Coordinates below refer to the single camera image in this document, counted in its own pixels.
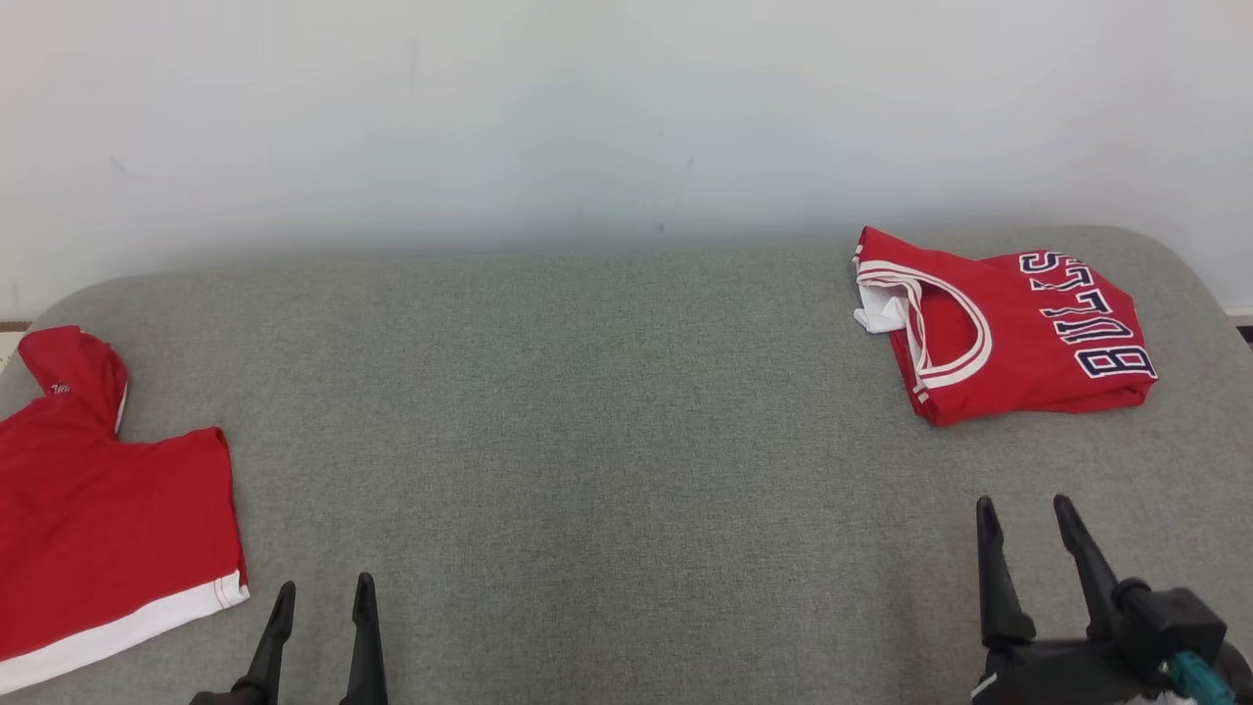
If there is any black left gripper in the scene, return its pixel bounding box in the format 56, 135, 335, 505
189, 573, 388, 705

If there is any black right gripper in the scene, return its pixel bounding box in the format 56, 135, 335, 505
969, 494, 1190, 705

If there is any red Bulls basketball jersey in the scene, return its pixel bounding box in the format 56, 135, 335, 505
852, 225, 1159, 429

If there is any red garment with white hem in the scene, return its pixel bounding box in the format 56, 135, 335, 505
0, 325, 251, 696

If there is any teal cable connector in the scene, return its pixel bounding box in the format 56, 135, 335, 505
1170, 651, 1236, 705

